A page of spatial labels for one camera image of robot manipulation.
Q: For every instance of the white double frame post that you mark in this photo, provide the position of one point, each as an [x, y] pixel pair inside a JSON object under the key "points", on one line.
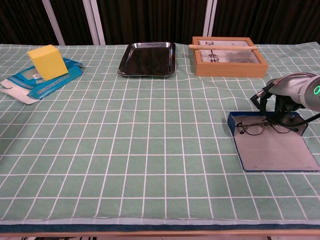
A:
{"points": [[96, 25]]}

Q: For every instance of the dark metal tray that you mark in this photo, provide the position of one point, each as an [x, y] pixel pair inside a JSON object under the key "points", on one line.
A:
{"points": [[147, 60]]}

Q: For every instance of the wooden shadow box frame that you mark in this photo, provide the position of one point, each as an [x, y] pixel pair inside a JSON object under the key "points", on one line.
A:
{"points": [[230, 70]]}

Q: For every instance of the light wooden stick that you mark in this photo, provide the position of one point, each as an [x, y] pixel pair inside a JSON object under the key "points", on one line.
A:
{"points": [[220, 47]]}

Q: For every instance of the dark blue underlay cloth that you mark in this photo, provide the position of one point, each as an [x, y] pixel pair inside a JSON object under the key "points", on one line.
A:
{"points": [[160, 228]]}

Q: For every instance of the black pleated curtain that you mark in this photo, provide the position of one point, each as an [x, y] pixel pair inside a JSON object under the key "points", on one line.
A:
{"points": [[150, 20]]}

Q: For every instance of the blue hinged case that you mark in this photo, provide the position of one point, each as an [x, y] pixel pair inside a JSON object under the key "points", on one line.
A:
{"points": [[275, 152]]}

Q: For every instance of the flattened blue cardboard box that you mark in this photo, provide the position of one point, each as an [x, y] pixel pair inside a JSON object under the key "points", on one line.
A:
{"points": [[50, 86]]}

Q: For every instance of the green checkered tablecloth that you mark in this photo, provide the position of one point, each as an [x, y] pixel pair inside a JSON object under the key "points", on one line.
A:
{"points": [[100, 150]]}

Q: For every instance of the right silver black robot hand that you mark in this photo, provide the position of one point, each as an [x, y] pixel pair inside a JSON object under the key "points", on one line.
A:
{"points": [[290, 86]]}

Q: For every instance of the black wire-frame eyeglasses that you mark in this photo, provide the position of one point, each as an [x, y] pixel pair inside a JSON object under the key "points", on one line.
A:
{"points": [[252, 126]]}

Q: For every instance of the yellow sponge block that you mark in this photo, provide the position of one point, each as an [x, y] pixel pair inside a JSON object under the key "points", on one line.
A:
{"points": [[47, 62]]}

